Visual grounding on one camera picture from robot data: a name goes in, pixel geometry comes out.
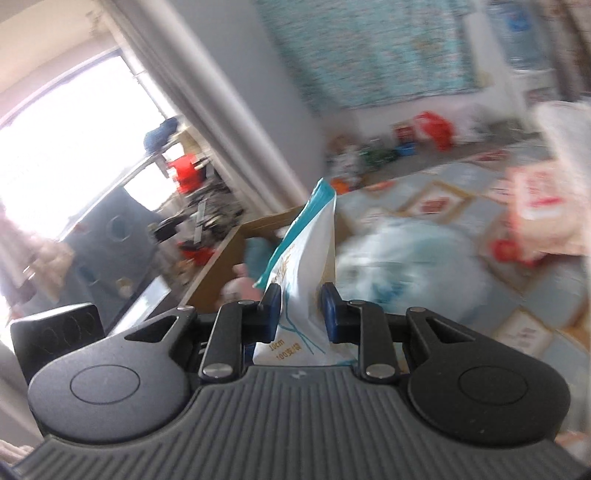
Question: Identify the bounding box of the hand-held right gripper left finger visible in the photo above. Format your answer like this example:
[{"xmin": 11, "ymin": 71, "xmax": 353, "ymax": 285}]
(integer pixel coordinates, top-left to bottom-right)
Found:
[{"xmin": 122, "ymin": 282, "xmax": 282, "ymax": 382}]

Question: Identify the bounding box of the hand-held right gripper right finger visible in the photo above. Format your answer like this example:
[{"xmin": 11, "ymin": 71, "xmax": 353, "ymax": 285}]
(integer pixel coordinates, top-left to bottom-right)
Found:
[{"xmin": 321, "ymin": 282, "xmax": 465, "ymax": 384}]

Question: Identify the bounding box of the pink round plush toy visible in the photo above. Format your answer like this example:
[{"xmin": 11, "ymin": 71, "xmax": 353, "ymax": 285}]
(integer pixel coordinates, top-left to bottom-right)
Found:
[{"xmin": 223, "ymin": 263, "xmax": 267, "ymax": 302}]

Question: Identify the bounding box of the white teal packet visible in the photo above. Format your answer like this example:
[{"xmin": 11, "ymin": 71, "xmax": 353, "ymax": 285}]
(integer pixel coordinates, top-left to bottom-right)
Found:
[{"xmin": 252, "ymin": 178, "xmax": 359, "ymax": 368}]

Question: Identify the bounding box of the cardboard box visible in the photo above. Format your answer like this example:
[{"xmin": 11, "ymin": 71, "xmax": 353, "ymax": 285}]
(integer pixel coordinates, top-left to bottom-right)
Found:
[{"xmin": 184, "ymin": 205, "xmax": 352, "ymax": 315}]

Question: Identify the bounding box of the teal towel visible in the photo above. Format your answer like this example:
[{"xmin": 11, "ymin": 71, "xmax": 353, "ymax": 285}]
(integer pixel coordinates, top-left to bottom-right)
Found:
[{"xmin": 245, "ymin": 237, "xmax": 279, "ymax": 283}]

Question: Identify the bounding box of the white printed plastic bag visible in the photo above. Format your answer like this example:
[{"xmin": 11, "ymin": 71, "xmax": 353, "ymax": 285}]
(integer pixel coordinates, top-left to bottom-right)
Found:
[{"xmin": 334, "ymin": 217, "xmax": 486, "ymax": 334}]

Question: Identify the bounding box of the dark blue hanging cloth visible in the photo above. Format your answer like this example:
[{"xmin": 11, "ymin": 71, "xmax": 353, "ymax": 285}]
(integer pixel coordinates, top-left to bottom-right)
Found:
[{"xmin": 59, "ymin": 185, "xmax": 163, "ymax": 334}]

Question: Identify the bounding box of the black wheelchair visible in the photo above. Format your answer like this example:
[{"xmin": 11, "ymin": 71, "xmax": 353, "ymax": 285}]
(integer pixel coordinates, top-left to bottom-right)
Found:
[{"xmin": 152, "ymin": 175, "xmax": 246, "ymax": 278}]

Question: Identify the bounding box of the crumpled clear bag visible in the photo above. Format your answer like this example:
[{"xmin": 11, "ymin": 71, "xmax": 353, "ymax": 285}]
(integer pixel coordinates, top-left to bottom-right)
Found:
[{"xmin": 325, "ymin": 137, "xmax": 365, "ymax": 185}]

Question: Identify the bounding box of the green bottle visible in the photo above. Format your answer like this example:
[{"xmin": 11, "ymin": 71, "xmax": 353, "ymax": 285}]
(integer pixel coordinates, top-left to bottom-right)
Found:
[{"xmin": 360, "ymin": 148, "xmax": 396, "ymax": 167}]

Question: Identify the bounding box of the red hanging bag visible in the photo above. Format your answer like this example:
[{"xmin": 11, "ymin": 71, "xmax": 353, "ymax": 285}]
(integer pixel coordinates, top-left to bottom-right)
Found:
[{"xmin": 168, "ymin": 154, "xmax": 205, "ymax": 195}]

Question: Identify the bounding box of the grey curtain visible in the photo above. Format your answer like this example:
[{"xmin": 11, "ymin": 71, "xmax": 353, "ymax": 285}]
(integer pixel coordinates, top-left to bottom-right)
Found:
[{"xmin": 111, "ymin": 0, "xmax": 325, "ymax": 219}]

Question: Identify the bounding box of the blue umbrella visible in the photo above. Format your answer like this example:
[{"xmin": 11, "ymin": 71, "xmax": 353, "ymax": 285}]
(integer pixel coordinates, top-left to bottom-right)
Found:
[{"xmin": 143, "ymin": 117, "xmax": 181, "ymax": 156}]

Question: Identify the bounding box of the red plastic bag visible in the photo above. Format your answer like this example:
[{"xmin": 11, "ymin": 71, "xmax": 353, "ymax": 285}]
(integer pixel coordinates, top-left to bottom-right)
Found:
[{"xmin": 413, "ymin": 111, "xmax": 456, "ymax": 151}]

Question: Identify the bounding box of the pink wet wipes pack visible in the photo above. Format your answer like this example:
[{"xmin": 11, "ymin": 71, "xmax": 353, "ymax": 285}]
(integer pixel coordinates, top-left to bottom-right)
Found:
[{"xmin": 491, "ymin": 159, "xmax": 583, "ymax": 265}]

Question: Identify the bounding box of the white striped quilt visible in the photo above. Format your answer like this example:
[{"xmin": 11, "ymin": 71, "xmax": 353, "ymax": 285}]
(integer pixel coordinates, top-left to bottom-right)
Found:
[{"xmin": 531, "ymin": 100, "xmax": 591, "ymax": 256}]

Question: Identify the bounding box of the white water dispenser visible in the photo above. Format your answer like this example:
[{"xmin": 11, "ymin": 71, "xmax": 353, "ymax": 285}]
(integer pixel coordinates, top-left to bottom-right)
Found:
[{"xmin": 516, "ymin": 69, "xmax": 570, "ymax": 108}]

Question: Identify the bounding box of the blue floral wall cloth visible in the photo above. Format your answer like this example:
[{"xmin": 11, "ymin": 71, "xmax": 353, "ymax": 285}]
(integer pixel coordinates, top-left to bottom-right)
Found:
[{"xmin": 256, "ymin": 0, "xmax": 482, "ymax": 112}]

